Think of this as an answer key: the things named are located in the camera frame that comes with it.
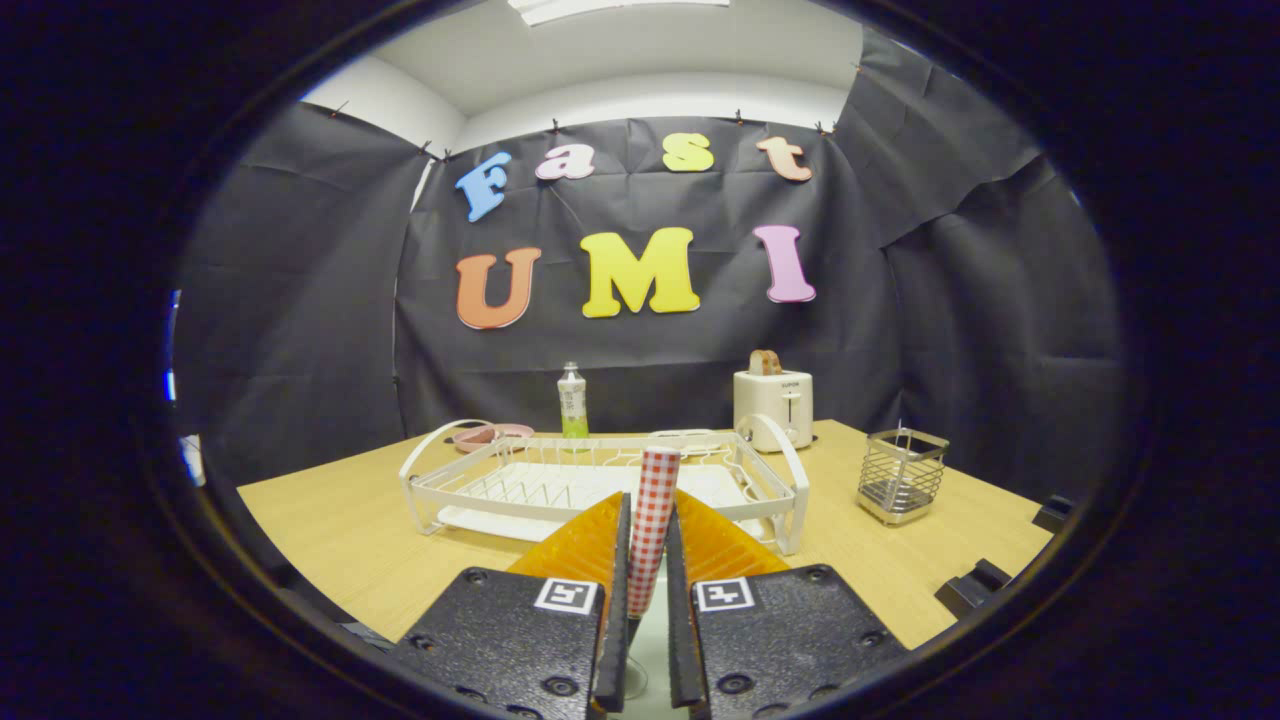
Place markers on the pink plate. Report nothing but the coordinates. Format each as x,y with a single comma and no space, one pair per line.
490,437

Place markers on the brown bread slice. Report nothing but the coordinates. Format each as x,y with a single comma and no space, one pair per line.
765,362

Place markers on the black table clamp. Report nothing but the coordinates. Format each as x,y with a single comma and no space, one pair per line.
972,587
1054,513

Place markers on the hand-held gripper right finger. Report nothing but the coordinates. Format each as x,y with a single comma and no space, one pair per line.
677,580

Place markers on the black backdrop cloth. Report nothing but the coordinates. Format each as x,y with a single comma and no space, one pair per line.
900,350

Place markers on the clear bottle green label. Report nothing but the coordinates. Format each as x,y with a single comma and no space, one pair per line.
572,400

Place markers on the white dish rack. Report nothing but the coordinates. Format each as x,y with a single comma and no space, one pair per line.
540,487

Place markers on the ceiling light panel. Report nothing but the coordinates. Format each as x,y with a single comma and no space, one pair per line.
620,8

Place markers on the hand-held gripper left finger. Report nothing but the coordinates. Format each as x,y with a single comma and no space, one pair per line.
620,580

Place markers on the white toaster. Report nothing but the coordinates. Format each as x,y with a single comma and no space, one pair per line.
775,405

